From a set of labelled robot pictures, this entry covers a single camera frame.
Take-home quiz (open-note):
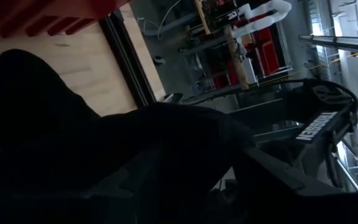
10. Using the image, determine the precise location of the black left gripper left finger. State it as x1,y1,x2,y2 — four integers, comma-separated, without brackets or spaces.
82,169,139,202

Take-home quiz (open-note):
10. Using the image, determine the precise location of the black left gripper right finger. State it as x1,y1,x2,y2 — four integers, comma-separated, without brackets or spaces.
242,146,343,197

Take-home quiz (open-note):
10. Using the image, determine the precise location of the black garment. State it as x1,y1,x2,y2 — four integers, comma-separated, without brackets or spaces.
0,49,260,224

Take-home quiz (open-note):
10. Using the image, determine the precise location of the red plastic laundry bin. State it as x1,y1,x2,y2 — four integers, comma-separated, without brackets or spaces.
0,0,132,39

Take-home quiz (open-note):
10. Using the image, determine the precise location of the red background cabinet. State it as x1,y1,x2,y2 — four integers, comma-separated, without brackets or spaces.
213,23,293,90

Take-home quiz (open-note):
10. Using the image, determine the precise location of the grey metal beam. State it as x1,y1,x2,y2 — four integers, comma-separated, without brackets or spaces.
298,34,358,56

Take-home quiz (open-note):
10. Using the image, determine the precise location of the white padded tube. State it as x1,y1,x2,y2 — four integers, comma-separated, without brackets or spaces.
231,0,293,39

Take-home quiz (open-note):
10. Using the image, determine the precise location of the wooden post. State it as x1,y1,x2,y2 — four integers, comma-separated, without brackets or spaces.
224,25,250,90

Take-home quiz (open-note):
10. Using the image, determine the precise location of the black metal table frame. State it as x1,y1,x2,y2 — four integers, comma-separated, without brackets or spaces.
99,11,157,108

